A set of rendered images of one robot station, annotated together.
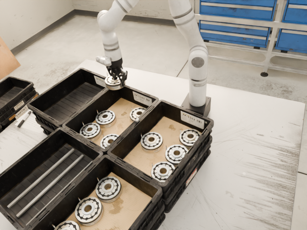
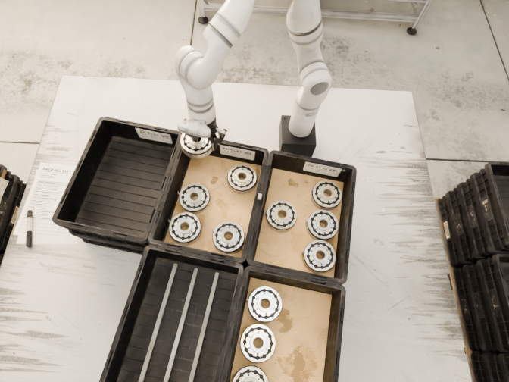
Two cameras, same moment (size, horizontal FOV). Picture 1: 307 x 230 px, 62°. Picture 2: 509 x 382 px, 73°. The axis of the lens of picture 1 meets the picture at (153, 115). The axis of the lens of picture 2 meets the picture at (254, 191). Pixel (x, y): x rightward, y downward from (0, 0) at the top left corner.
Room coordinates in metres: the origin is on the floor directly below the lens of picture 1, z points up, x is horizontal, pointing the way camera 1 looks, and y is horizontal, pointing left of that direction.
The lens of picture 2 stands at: (0.51, 0.35, 1.94)
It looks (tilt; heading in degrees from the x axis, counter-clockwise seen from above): 66 degrees down; 324
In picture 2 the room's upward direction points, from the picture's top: 6 degrees clockwise
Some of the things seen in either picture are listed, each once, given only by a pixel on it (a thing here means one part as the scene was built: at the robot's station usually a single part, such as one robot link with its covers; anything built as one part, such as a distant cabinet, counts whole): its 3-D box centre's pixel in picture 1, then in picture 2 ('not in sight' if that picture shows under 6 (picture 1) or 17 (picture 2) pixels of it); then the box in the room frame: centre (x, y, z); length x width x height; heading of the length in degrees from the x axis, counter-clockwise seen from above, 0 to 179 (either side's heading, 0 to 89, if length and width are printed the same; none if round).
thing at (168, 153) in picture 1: (177, 154); (323, 223); (0.68, -0.08, 0.86); 0.10 x 0.10 x 0.01
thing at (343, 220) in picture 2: (163, 145); (301, 218); (0.73, -0.02, 0.87); 0.40 x 0.30 x 0.11; 138
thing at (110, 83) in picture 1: (114, 79); (196, 139); (1.08, 0.17, 1.01); 0.10 x 0.10 x 0.01
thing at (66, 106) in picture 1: (75, 101); (126, 182); (1.13, 0.42, 0.87); 0.40 x 0.30 x 0.11; 138
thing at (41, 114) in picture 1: (72, 94); (122, 175); (1.13, 0.42, 0.92); 0.40 x 0.30 x 0.02; 138
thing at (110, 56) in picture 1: (109, 53); (198, 112); (1.05, 0.16, 1.18); 0.11 x 0.09 x 0.06; 133
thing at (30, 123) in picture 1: (44, 111); (54, 201); (1.28, 0.70, 0.70); 0.33 x 0.23 x 0.01; 148
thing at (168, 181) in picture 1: (162, 138); (304, 213); (0.73, -0.02, 0.92); 0.40 x 0.30 x 0.02; 138
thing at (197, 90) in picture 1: (197, 89); (304, 114); (1.06, -0.25, 0.89); 0.09 x 0.09 x 0.17; 57
